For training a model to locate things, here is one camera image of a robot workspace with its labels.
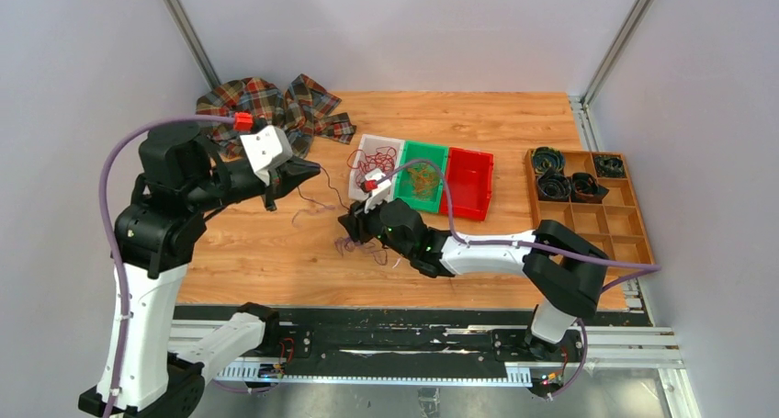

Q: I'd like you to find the right aluminium corner post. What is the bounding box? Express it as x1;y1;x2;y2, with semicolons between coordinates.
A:
581;0;654;108

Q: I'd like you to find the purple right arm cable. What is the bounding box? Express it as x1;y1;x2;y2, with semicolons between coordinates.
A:
379;158;662;400

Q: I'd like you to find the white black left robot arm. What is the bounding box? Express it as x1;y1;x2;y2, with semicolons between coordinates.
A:
78;115;321;417

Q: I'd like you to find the left aluminium corner post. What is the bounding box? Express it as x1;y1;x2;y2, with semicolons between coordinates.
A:
162;0;221;88

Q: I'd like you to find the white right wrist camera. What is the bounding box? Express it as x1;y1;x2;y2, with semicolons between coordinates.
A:
361;168;391;214

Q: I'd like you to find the plaid cloth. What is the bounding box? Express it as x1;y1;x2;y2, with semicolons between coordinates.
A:
196;73;357;158

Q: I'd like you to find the aluminium frame rail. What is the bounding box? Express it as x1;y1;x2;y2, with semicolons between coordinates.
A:
130;319;689;389

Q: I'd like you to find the red plastic bin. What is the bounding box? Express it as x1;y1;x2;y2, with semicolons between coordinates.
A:
445;147;494;221

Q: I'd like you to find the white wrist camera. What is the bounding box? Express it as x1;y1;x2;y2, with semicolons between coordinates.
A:
240;125;293;186
361;168;391;214

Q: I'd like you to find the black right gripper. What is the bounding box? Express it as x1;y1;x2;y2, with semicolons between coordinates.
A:
339;193;413;260

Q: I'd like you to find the white plastic bin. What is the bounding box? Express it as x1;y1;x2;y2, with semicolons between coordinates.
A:
347;133;406;200

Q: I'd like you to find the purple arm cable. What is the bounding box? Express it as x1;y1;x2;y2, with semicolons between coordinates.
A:
379;158;662;400
98;115;242;418

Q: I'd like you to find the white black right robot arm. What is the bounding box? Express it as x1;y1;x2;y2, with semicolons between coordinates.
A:
338;199;609;361

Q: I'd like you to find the green plastic bin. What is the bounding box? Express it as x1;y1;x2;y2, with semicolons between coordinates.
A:
393;141;449;213

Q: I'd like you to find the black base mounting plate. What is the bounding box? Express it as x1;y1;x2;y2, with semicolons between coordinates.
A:
173;305;652;383

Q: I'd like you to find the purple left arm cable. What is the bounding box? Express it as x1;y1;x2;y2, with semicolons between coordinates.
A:
98;115;242;418

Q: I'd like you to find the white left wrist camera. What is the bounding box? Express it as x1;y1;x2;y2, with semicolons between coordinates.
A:
240;125;293;186

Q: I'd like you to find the aluminium corner post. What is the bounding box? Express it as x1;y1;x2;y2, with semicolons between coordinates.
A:
581;0;654;108
162;0;221;88

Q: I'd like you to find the orange cable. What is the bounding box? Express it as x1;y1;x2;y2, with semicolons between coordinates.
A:
406;162;443;202

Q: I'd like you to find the wooden compartment tray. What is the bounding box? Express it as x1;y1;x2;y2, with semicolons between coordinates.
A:
525;148;654;265

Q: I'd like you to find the red cable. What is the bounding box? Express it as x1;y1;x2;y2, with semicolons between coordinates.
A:
346;146;400;186

